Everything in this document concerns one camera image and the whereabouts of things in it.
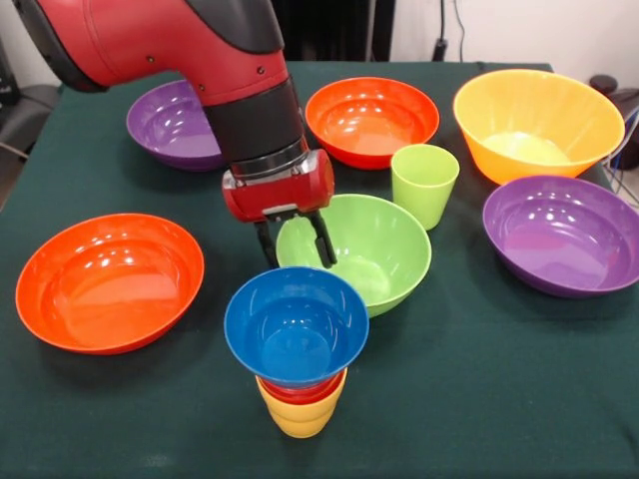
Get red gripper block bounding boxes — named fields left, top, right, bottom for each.
left=222, top=148, right=339, bottom=270

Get green plastic bowl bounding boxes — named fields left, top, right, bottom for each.
left=276, top=194, right=433, bottom=319

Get small blue plastic bowl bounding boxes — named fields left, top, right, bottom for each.
left=223, top=266, right=371, bottom=391

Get red plastic cup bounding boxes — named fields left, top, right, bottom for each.
left=258, top=367, right=348, bottom=406

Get yellow plastic cup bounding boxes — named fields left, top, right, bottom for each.
left=255, top=367, right=348, bottom=440

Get orange-red plastic bowl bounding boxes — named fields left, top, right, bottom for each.
left=15, top=213, right=206, bottom=356
left=305, top=76, right=441, bottom=171

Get green plastic cup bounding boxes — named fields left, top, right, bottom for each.
left=390, top=143, right=461, bottom=233

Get purple plastic bowl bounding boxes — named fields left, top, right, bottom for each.
left=482, top=175, right=639, bottom=299
left=125, top=79, right=227, bottom=174

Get dark green tablecloth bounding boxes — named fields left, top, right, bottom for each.
left=0, top=58, right=639, bottom=479

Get large orange plastic bowl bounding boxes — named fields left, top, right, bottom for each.
left=452, top=68, right=626, bottom=186

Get black chair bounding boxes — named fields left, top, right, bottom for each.
left=588, top=73, right=639, bottom=119
left=0, top=82, right=64, bottom=151

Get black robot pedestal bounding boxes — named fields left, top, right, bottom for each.
left=272, top=0, right=396, bottom=63

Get black wall cable plug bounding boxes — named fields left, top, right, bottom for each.
left=431, top=0, right=465, bottom=64

